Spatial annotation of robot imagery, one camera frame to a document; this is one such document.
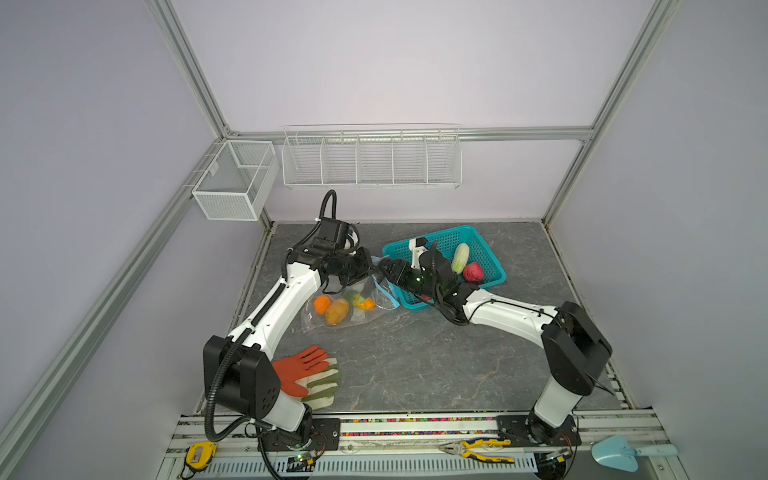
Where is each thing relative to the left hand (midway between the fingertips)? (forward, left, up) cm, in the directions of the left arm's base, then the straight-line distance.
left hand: (379, 271), depth 79 cm
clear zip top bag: (0, +10, -17) cm, 19 cm away
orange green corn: (-1, +6, -14) cm, 15 cm away
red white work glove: (-20, +21, -21) cm, 36 cm away
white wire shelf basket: (+41, -1, +9) cm, 42 cm away
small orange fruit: (+1, +19, -17) cm, 26 cm away
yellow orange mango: (-3, +14, -16) cm, 21 cm away
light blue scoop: (-42, -54, -20) cm, 72 cm away
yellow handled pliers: (-39, -18, -20) cm, 47 cm away
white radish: (+17, -28, -18) cm, 37 cm away
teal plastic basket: (-3, -8, -11) cm, 14 cm away
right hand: (+1, 0, -1) cm, 2 cm away
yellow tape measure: (-36, +45, -20) cm, 61 cm away
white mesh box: (+40, +47, +2) cm, 62 cm away
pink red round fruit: (+9, -31, -16) cm, 36 cm away
